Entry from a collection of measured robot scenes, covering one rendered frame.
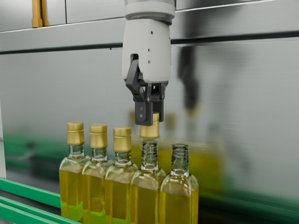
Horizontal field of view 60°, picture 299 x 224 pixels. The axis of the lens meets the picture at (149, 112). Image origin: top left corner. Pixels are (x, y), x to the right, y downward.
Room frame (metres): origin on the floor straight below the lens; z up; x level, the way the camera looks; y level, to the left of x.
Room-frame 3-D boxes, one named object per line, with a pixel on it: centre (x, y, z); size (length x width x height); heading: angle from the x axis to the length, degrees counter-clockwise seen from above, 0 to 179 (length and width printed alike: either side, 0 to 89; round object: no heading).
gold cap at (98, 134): (0.51, 0.10, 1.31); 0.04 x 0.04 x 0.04
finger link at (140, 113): (0.42, 0.02, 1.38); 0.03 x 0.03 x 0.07; 62
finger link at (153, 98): (0.48, -0.02, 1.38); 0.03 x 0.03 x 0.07; 62
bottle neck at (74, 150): (0.53, 0.15, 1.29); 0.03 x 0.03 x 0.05
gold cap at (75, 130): (0.53, 0.15, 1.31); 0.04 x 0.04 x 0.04
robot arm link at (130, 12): (0.45, 0.00, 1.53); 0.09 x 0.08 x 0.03; 152
